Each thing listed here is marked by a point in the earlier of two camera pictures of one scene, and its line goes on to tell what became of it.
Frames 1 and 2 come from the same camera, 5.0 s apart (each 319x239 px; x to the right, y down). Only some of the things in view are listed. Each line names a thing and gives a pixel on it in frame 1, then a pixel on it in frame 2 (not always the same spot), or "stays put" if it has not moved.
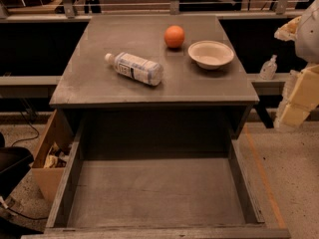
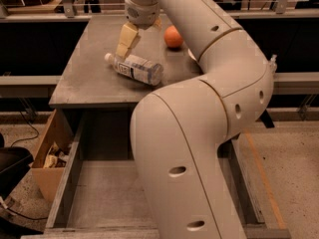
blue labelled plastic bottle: x=136 y=68 stays put
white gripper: x=308 y=37 to x=144 y=14
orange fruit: x=173 y=36 stays put
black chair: x=15 y=161 stays put
